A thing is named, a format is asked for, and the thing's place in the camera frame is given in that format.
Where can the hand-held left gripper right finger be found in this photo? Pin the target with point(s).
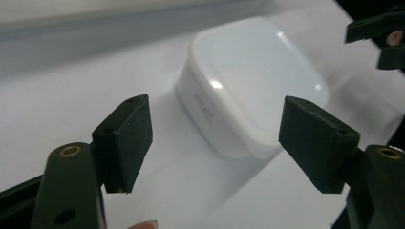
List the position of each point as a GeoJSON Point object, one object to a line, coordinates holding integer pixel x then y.
{"type": "Point", "coordinates": [318, 143]}

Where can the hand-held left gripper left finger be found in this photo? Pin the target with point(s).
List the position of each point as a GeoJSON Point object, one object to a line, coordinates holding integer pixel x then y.
{"type": "Point", "coordinates": [125, 143]}

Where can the white plastic container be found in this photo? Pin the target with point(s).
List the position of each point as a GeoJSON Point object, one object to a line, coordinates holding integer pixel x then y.
{"type": "Point", "coordinates": [251, 86]}

